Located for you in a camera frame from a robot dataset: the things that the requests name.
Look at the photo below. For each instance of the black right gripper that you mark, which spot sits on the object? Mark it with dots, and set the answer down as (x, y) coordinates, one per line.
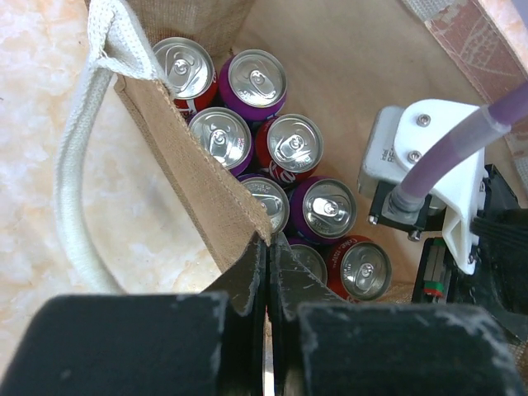
(499, 281)

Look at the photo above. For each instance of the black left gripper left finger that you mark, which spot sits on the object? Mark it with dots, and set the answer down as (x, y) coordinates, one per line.
(210, 343)

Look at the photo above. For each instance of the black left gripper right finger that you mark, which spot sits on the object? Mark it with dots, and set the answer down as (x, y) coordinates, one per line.
(323, 345)

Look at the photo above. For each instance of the red coke can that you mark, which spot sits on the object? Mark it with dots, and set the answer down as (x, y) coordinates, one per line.
(358, 269)

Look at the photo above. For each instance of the purple fanta can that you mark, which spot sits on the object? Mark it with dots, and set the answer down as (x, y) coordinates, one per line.
(225, 135)
(253, 83)
(271, 196)
(307, 255)
(322, 210)

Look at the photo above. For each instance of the tan canvas tote bag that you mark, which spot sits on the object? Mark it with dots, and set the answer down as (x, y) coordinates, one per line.
(344, 59)

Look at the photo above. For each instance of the red coca-cola can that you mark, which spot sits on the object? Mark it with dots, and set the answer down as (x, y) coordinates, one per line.
(288, 148)

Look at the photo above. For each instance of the red cola can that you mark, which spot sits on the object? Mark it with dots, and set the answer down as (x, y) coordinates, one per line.
(191, 73)

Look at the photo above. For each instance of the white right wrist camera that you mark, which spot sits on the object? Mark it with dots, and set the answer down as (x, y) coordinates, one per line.
(398, 132)

